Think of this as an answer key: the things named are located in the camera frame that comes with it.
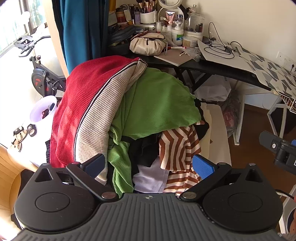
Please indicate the black exercise bike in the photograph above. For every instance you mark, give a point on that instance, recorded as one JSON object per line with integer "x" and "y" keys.
{"x": 39, "y": 78}

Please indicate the black garment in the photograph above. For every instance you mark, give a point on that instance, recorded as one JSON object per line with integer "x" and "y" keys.
{"x": 143, "y": 150}

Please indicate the teal curtain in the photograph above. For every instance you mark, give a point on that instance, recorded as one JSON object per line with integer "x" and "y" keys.
{"x": 78, "y": 30}

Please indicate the clear acrylic jar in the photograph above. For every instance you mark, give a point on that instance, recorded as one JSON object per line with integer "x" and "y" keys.
{"x": 194, "y": 23}

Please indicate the makeup brushes and bottles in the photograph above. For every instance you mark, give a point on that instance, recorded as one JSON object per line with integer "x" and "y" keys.
{"x": 148, "y": 17}

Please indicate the white pump lotion bottle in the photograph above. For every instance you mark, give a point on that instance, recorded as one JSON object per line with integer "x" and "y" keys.
{"x": 177, "y": 34}

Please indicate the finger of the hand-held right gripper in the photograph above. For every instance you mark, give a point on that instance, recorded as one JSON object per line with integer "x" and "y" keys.
{"x": 269, "y": 141}

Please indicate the clear plastic bag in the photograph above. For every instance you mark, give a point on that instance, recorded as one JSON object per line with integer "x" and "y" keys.
{"x": 231, "y": 115}

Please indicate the white bucket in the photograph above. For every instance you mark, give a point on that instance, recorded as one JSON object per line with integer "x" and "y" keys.
{"x": 39, "y": 115}

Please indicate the black desk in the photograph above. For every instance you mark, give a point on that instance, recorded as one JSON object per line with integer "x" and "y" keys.
{"x": 208, "y": 67}

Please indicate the brown white striped garment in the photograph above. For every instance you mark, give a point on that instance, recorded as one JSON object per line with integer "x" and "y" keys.
{"x": 175, "y": 148}

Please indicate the white plastic bag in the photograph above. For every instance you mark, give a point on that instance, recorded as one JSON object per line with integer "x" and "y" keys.
{"x": 212, "y": 90}

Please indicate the green garment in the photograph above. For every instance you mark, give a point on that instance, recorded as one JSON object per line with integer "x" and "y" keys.
{"x": 157, "y": 104}

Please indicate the window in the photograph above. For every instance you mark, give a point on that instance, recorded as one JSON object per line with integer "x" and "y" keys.
{"x": 13, "y": 27}

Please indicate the white paper sheet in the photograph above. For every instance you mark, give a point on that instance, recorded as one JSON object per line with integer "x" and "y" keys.
{"x": 208, "y": 55}

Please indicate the round white vanity mirror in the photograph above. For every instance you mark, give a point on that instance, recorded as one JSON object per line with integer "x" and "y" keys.
{"x": 167, "y": 2}

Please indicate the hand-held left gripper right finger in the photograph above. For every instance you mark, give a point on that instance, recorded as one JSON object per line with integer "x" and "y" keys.
{"x": 204, "y": 165}

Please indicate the white table frame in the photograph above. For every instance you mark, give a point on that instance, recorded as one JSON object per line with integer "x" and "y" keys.
{"x": 239, "y": 120}

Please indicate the cream fabric panel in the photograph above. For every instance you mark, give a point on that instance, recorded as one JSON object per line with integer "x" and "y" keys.
{"x": 219, "y": 139}

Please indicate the light wooden furniture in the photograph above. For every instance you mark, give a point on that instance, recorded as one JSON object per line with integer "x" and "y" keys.
{"x": 9, "y": 176}

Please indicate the cotton swab box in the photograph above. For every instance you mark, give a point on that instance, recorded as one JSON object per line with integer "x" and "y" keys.
{"x": 189, "y": 41}

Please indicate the brown notebook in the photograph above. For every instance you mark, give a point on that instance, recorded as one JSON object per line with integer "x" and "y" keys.
{"x": 173, "y": 58}

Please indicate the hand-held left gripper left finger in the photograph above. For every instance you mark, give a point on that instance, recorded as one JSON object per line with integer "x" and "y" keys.
{"x": 94, "y": 165}

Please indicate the geometric patterned table mat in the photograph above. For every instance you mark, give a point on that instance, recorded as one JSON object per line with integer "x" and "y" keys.
{"x": 266, "y": 69}

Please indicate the white wall socket panel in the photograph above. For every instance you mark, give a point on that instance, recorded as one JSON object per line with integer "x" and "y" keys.
{"x": 283, "y": 59}

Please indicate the red beige black knit sweater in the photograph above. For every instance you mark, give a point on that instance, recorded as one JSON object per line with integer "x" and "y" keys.
{"x": 76, "y": 99}

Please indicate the beige sandal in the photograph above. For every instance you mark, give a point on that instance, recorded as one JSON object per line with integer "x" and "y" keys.
{"x": 20, "y": 132}
{"x": 15, "y": 145}

